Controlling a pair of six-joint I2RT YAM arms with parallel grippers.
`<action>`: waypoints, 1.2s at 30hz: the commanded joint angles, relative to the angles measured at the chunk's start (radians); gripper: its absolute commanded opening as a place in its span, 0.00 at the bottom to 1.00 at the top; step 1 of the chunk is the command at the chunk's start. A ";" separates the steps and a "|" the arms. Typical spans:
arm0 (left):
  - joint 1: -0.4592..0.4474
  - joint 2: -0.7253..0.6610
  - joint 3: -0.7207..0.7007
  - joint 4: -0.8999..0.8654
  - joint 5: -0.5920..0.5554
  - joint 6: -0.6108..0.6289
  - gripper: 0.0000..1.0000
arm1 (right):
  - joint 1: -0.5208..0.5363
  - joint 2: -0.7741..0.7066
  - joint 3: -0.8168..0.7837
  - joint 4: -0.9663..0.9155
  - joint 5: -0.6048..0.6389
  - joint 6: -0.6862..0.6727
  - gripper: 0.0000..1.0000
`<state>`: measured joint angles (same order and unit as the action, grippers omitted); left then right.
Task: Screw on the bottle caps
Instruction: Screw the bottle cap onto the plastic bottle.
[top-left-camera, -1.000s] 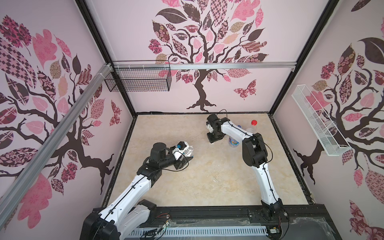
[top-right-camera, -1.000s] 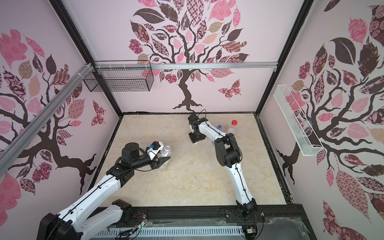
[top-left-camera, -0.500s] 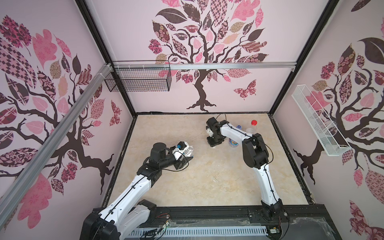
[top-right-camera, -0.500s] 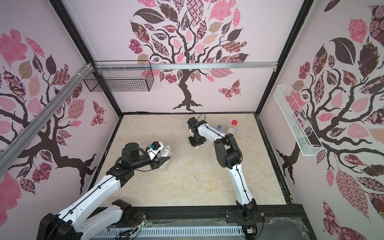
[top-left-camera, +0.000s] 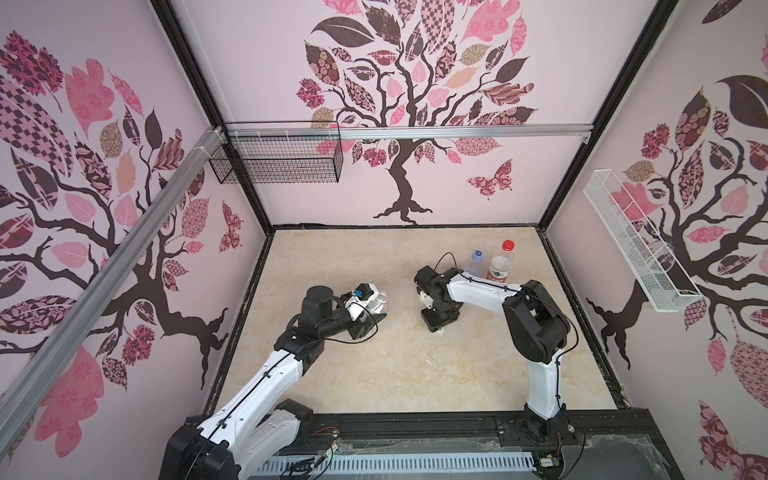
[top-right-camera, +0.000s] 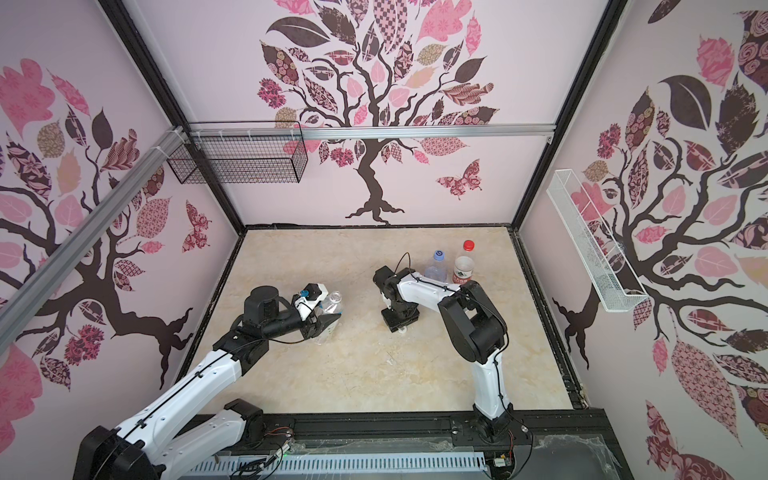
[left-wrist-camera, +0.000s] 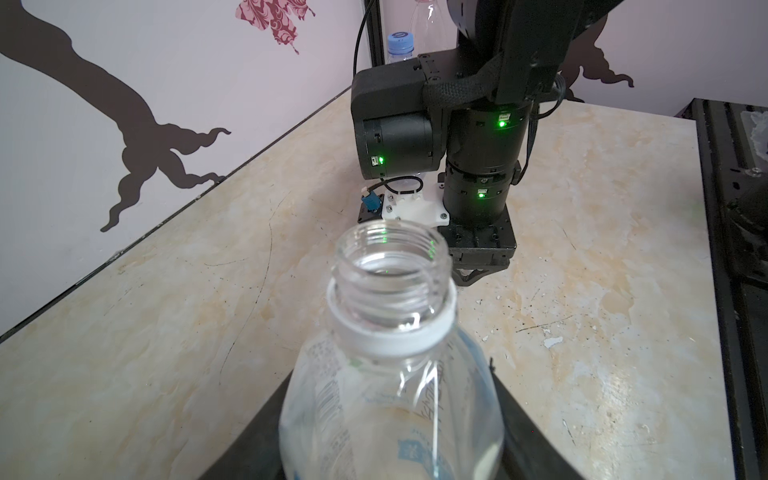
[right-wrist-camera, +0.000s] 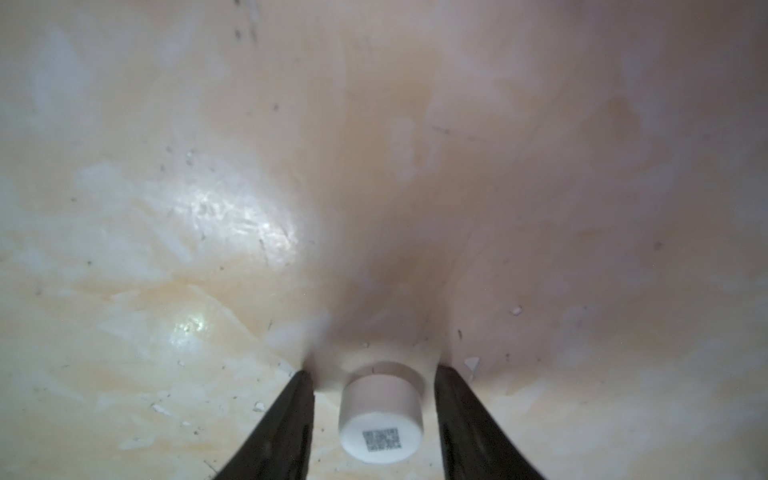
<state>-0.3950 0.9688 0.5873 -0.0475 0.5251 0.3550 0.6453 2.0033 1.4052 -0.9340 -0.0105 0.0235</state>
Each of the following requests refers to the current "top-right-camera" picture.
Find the white slotted cable duct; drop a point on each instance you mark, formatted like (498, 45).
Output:
(451, 465)

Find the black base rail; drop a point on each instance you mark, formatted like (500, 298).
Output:
(541, 444)

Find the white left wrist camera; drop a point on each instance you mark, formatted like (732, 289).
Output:
(308, 299)

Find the black wire basket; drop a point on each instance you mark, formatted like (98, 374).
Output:
(241, 152)

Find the aluminium rail back wall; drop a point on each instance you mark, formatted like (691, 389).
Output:
(370, 132)

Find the aluminium rail left wall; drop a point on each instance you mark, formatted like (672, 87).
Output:
(30, 298)

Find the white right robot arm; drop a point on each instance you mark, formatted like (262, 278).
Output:
(474, 326)

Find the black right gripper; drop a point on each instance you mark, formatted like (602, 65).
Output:
(399, 318)

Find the white wire shelf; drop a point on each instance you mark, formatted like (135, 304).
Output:
(581, 207)

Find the aluminium rail wall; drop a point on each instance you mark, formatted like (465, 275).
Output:
(370, 132)
(30, 298)

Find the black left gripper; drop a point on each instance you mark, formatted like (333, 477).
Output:
(314, 329)

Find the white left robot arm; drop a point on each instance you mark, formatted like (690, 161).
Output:
(162, 441)

